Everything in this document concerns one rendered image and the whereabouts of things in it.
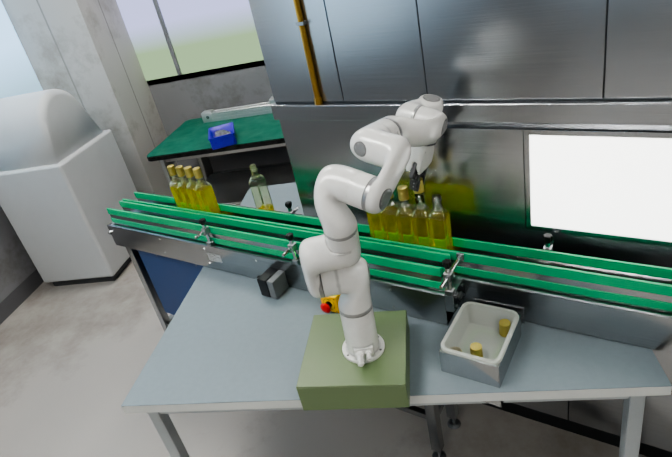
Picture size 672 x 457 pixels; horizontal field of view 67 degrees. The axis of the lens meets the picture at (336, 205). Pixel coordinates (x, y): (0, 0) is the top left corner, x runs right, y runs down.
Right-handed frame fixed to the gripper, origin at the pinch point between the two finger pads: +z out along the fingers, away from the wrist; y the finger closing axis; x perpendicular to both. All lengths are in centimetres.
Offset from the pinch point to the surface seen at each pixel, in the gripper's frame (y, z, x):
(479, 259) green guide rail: 4.2, 17.0, 25.5
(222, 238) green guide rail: 14, 50, -75
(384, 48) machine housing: -14.9, -33.7, -23.1
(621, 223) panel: -12, -1, 58
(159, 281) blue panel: 14, 101, -123
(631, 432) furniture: 16, 46, 81
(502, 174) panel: -12.0, -4.9, 22.7
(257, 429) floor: 34, 136, -45
